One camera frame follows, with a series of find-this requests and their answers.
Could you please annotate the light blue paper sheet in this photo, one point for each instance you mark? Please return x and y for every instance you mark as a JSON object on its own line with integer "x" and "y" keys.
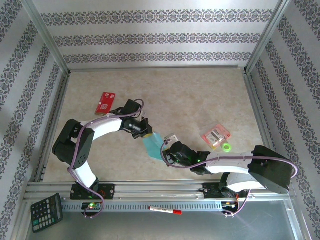
{"x": 153, "y": 147}

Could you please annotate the green tape roll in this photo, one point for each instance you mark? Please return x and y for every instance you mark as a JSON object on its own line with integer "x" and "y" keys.
{"x": 226, "y": 148}

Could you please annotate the red snack packet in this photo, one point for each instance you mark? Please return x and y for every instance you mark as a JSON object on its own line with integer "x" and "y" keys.
{"x": 105, "y": 103}

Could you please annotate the black calculator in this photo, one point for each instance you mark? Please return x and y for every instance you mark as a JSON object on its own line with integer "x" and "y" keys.
{"x": 46, "y": 212}

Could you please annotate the aluminium frame post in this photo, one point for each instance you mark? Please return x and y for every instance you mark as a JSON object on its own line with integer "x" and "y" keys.
{"x": 45, "y": 32}
{"x": 267, "y": 32}

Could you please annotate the small lit circuit board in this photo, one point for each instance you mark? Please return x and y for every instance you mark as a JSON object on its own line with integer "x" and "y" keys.
{"x": 92, "y": 205}
{"x": 228, "y": 204}

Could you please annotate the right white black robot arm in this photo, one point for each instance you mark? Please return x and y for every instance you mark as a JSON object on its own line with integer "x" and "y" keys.
{"x": 272, "y": 170}

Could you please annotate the pink clear plastic case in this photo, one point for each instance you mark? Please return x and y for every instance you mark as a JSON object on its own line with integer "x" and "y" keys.
{"x": 216, "y": 136}

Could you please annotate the red white marker pen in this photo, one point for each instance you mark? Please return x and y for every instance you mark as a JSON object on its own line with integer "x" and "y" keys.
{"x": 165, "y": 210}

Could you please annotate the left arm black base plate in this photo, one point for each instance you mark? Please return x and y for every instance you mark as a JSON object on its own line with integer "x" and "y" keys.
{"x": 107, "y": 191}

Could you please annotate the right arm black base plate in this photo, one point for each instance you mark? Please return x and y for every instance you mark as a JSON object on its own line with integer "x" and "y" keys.
{"x": 210, "y": 191}

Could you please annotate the grey metal shelf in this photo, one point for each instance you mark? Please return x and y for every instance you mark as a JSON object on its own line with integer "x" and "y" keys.
{"x": 162, "y": 227}

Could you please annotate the long aluminium base rail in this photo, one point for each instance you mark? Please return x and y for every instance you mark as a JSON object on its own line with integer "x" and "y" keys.
{"x": 160, "y": 190}

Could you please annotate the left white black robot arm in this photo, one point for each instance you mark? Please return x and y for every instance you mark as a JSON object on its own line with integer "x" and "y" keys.
{"x": 72, "y": 147}

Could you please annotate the aluminium frame rail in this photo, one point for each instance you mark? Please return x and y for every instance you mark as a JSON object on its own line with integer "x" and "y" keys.
{"x": 155, "y": 68}
{"x": 262, "y": 120}
{"x": 53, "y": 120}

